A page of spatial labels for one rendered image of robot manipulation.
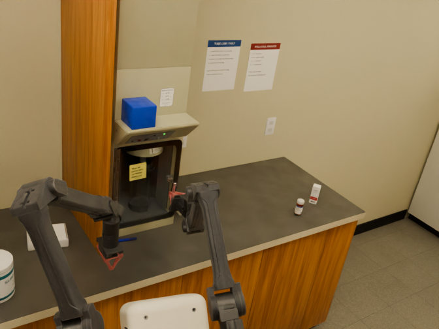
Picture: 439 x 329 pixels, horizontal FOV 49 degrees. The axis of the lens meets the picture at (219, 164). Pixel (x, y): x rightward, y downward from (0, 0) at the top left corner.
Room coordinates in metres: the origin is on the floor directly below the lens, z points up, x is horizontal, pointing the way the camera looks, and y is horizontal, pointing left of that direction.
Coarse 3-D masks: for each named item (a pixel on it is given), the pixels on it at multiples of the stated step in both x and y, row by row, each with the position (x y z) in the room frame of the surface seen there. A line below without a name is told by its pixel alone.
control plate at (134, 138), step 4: (164, 132) 1.76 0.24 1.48; (168, 132) 1.77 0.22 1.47; (172, 132) 1.79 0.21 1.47; (132, 136) 1.68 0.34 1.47; (136, 136) 1.69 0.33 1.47; (140, 136) 1.71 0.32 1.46; (144, 136) 1.73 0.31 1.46; (148, 136) 1.74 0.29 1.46; (152, 136) 1.76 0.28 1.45; (156, 136) 1.77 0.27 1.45; (160, 136) 1.79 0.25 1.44; (168, 136) 1.82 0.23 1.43; (128, 140) 1.70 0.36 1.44; (132, 140) 1.72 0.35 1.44; (136, 140) 1.73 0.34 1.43; (148, 140) 1.78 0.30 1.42
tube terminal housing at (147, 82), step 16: (128, 80) 1.76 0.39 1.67; (144, 80) 1.80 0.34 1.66; (160, 80) 1.84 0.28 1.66; (176, 80) 1.89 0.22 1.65; (128, 96) 1.76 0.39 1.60; (144, 96) 1.80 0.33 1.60; (176, 96) 1.89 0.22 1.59; (112, 112) 1.75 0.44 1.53; (160, 112) 1.85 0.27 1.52; (176, 112) 1.89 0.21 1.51; (112, 128) 1.74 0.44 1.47; (112, 144) 1.74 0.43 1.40; (128, 144) 1.77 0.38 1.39; (112, 160) 1.73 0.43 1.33; (112, 176) 1.73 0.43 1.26; (144, 224) 1.83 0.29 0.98; (160, 224) 1.88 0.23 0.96
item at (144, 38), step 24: (120, 0) 1.73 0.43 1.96; (144, 0) 1.79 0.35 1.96; (168, 0) 1.84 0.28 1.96; (192, 0) 1.91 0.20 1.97; (120, 24) 1.73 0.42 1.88; (144, 24) 1.79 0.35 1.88; (168, 24) 1.85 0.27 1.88; (192, 24) 1.91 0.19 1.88; (120, 48) 1.73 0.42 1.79; (144, 48) 1.79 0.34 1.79; (168, 48) 1.85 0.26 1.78; (192, 48) 1.92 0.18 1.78
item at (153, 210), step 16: (144, 144) 1.80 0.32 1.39; (160, 144) 1.84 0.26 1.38; (176, 144) 1.89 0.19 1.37; (128, 160) 1.76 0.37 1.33; (144, 160) 1.80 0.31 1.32; (160, 160) 1.85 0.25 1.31; (176, 160) 1.90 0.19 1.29; (128, 176) 1.76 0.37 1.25; (160, 176) 1.85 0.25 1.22; (176, 176) 1.90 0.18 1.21; (128, 192) 1.76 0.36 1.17; (144, 192) 1.81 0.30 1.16; (160, 192) 1.86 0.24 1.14; (128, 208) 1.77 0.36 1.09; (144, 208) 1.81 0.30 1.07; (160, 208) 1.86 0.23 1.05; (128, 224) 1.77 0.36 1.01
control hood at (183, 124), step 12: (120, 120) 1.73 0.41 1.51; (156, 120) 1.79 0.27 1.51; (168, 120) 1.81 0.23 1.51; (180, 120) 1.83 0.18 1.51; (192, 120) 1.84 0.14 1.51; (120, 132) 1.68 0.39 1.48; (132, 132) 1.65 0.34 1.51; (144, 132) 1.68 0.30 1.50; (156, 132) 1.73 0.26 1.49; (180, 132) 1.83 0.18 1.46; (120, 144) 1.71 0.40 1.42
